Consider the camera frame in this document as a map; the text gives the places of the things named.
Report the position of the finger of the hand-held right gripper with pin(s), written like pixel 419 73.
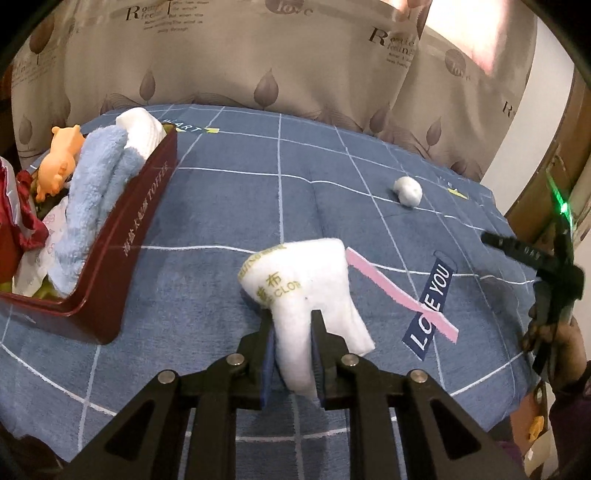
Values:
pixel 517 249

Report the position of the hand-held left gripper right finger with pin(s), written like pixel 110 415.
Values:
pixel 318 374

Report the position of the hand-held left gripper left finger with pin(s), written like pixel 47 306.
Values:
pixel 268 369

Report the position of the white cloth with gold print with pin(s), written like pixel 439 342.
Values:
pixel 304 286

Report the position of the dark red tin box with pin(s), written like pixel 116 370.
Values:
pixel 129 240

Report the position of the light blue towel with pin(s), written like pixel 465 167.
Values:
pixel 92 194

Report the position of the white pink-printed cloth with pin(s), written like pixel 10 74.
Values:
pixel 39 267

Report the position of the white knit glove red trim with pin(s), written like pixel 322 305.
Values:
pixel 141 127

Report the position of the red cloth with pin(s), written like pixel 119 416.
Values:
pixel 23 217

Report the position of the orange toy pig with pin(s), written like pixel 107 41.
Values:
pixel 57 161

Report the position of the person's right forearm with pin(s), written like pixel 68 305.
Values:
pixel 572 424

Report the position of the person's right hand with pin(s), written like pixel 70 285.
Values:
pixel 572 355

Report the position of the brown wooden door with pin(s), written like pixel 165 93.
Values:
pixel 535 194

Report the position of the white rolled sock ball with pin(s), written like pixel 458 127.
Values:
pixel 408 190

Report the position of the orange bag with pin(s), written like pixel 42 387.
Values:
pixel 531 415

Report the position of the blue checked bed sheet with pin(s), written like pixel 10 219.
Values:
pixel 231 207

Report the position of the beige leaf-print curtain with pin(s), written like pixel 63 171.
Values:
pixel 231 55

